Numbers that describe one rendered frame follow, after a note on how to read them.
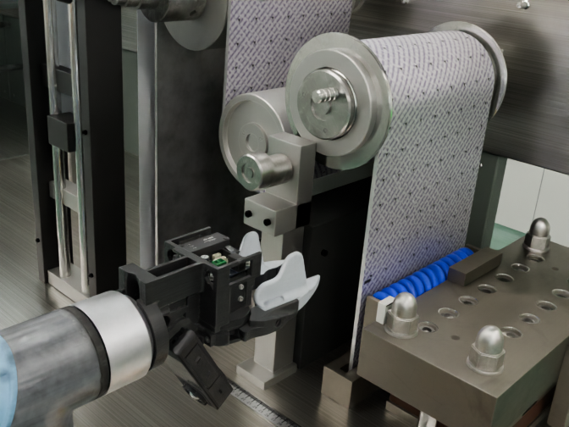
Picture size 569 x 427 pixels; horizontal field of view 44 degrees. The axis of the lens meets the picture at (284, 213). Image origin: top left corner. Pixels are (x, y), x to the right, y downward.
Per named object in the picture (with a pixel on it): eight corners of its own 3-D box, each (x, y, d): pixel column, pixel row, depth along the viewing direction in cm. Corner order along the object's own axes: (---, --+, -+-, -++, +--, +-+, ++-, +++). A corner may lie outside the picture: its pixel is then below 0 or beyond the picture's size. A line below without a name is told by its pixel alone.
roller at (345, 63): (273, 102, 81) (324, 25, 73) (402, 78, 99) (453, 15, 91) (331, 178, 77) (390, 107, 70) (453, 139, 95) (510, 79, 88)
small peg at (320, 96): (323, 98, 71) (315, 106, 72) (340, 95, 73) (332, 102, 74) (317, 87, 71) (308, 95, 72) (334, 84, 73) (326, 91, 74)
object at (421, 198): (356, 307, 82) (374, 156, 75) (460, 252, 98) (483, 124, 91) (359, 309, 81) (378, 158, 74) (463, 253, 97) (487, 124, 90)
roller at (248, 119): (217, 175, 92) (219, 84, 87) (339, 142, 109) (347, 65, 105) (283, 202, 84) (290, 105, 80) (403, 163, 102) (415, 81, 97)
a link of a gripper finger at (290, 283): (341, 246, 67) (263, 268, 62) (335, 300, 69) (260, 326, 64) (321, 235, 69) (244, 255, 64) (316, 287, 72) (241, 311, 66)
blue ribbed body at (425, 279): (363, 315, 82) (367, 289, 81) (458, 263, 97) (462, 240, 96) (388, 328, 80) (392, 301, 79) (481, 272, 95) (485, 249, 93)
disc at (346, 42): (265, 100, 83) (329, 2, 73) (268, 99, 83) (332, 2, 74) (338, 196, 79) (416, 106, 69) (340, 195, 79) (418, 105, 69)
